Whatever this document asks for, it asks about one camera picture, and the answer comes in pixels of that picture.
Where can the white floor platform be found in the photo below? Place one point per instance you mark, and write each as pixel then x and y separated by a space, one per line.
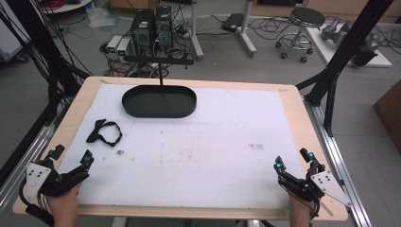
pixel 327 53

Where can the black metal frame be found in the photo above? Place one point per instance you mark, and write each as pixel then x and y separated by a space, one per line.
pixel 47 47
pixel 343 50

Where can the aluminium rail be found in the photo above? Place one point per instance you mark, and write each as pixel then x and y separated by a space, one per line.
pixel 19 170
pixel 340 164

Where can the white table mat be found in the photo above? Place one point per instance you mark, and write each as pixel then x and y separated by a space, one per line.
pixel 195 151

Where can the black oval tray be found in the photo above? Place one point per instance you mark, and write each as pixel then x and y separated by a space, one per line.
pixel 157 104

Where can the black round stool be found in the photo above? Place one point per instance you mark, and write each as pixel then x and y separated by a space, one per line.
pixel 307 17

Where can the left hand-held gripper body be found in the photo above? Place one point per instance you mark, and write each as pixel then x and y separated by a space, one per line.
pixel 37 176

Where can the wooden table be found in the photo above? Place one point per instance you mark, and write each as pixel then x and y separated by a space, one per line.
pixel 299 107

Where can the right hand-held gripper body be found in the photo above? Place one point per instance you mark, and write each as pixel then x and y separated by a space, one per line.
pixel 327 186

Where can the clear plastic bag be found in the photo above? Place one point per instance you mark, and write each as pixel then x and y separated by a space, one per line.
pixel 101 17

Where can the black flat box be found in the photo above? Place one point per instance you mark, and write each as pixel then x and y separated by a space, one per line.
pixel 232 22

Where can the white power supply box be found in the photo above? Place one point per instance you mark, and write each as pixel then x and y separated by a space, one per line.
pixel 123 48
pixel 113 44

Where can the white round table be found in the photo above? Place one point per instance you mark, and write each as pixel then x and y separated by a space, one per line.
pixel 69 5

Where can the black computer tower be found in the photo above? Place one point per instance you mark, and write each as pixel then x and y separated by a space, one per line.
pixel 142 30
pixel 164 28

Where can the black bow tie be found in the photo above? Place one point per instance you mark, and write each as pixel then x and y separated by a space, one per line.
pixel 101 134

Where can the brown wooden cabinet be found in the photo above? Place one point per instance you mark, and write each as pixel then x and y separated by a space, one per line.
pixel 391 116

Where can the black T-shaped stand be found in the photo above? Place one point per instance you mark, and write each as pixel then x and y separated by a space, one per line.
pixel 159 60

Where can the person's right hand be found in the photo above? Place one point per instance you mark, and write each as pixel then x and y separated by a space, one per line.
pixel 299 206

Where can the white desk leg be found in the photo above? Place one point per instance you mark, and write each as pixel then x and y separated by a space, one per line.
pixel 246 34
pixel 196 38

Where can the person's left hand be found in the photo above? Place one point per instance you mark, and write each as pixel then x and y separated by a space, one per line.
pixel 64 201

